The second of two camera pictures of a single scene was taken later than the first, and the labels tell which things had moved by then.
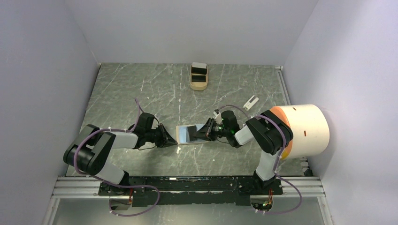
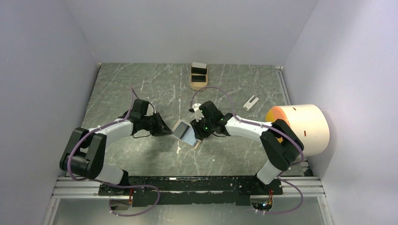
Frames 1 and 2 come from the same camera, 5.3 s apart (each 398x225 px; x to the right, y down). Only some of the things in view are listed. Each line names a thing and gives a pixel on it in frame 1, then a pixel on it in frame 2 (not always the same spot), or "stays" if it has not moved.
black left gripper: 166,139 → 161,128
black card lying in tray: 198,78 stays
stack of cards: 199,68 stays
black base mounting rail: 193,191 stays
